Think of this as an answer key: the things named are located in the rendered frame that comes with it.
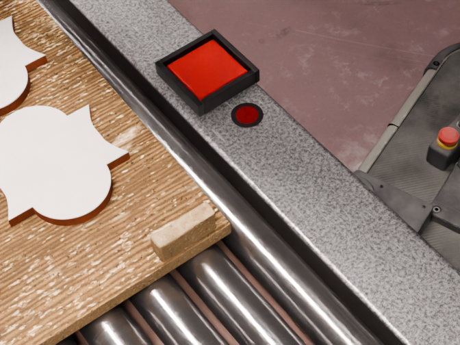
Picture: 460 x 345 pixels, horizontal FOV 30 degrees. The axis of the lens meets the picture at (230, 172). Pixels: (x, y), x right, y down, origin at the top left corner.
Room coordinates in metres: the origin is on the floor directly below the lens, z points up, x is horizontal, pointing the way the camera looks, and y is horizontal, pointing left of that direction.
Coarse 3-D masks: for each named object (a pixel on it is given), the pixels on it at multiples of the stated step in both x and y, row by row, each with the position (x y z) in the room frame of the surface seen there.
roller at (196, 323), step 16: (144, 288) 0.36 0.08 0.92; (160, 288) 0.36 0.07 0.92; (176, 288) 0.36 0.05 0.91; (144, 304) 0.34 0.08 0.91; (160, 304) 0.34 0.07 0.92; (176, 304) 0.34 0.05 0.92; (192, 304) 0.34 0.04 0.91; (160, 320) 0.33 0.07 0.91; (176, 320) 0.32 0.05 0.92; (192, 320) 0.32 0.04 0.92; (208, 320) 0.33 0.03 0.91; (160, 336) 0.32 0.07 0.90; (176, 336) 0.31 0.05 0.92; (192, 336) 0.31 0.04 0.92; (208, 336) 0.31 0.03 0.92
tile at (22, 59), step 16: (0, 32) 0.65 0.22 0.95; (0, 48) 0.63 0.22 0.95; (16, 48) 0.62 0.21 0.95; (0, 64) 0.60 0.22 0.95; (16, 64) 0.60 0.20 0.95; (32, 64) 0.61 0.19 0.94; (0, 80) 0.58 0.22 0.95; (16, 80) 0.58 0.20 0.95; (0, 96) 0.56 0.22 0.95; (16, 96) 0.56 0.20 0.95; (0, 112) 0.55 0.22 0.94
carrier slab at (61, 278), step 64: (0, 0) 0.71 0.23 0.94; (64, 64) 0.61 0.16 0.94; (128, 128) 0.52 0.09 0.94; (0, 192) 0.46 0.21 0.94; (128, 192) 0.45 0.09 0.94; (192, 192) 0.44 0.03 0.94; (0, 256) 0.39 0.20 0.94; (64, 256) 0.38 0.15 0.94; (128, 256) 0.38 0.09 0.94; (192, 256) 0.38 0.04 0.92; (0, 320) 0.33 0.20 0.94; (64, 320) 0.32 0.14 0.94
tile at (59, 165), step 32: (0, 128) 0.52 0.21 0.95; (32, 128) 0.52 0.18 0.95; (64, 128) 0.52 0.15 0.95; (0, 160) 0.48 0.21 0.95; (32, 160) 0.48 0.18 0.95; (64, 160) 0.48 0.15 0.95; (96, 160) 0.48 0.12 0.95; (32, 192) 0.44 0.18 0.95; (64, 192) 0.44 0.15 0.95; (96, 192) 0.44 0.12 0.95; (64, 224) 0.41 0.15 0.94
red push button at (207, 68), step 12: (204, 48) 0.62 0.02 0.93; (216, 48) 0.62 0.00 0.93; (180, 60) 0.61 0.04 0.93; (192, 60) 0.61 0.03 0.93; (204, 60) 0.61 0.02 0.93; (216, 60) 0.61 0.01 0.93; (228, 60) 0.61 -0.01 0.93; (180, 72) 0.59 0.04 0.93; (192, 72) 0.59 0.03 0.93; (204, 72) 0.59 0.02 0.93; (216, 72) 0.59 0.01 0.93; (228, 72) 0.59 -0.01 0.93; (240, 72) 0.59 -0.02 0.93; (192, 84) 0.58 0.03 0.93; (204, 84) 0.58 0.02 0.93; (216, 84) 0.57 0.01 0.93; (204, 96) 0.56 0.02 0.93
